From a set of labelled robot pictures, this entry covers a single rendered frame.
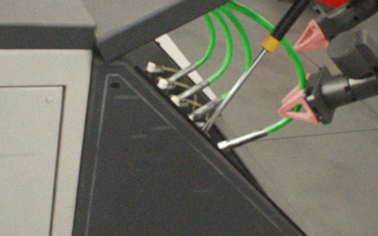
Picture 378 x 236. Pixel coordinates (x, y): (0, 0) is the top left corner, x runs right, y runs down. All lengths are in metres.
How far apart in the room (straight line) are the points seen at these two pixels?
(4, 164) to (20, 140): 0.04
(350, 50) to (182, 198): 0.37
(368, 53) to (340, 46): 0.05
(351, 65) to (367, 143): 2.82
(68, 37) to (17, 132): 0.14
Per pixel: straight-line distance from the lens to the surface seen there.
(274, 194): 1.52
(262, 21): 1.16
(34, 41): 0.77
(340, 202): 3.33
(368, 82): 1.15
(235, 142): 1.27
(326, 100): 1.19
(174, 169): 0.93
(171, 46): 2.05
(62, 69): 0.80
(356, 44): 1.10
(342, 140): 3.87
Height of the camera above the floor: 1.80
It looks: 30 degrees down
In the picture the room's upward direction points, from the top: 11 degrees clockwise
